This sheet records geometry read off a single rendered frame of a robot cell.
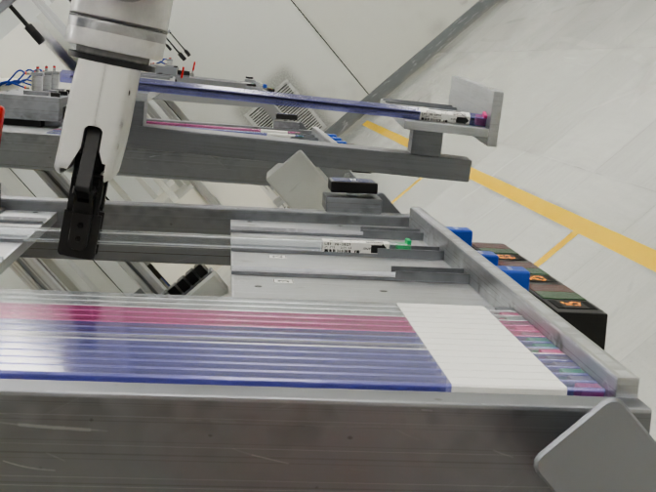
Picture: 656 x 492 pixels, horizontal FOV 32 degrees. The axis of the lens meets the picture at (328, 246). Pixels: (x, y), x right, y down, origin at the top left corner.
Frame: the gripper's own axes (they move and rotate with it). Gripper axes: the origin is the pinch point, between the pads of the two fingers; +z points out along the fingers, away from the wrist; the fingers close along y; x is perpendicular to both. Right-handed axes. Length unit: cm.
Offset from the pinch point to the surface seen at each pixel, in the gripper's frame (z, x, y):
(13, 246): 1.7, -5.1, 3.3
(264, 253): -1.5, 16.0, 1.6
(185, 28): -31, -25, -760
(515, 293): -6.1, 31.7, 26.4
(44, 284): 26, -13, -92
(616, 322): 22, 104, -137
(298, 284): -1.8, 18.2, 15.2
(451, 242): -5.9, 31.6, 4.1
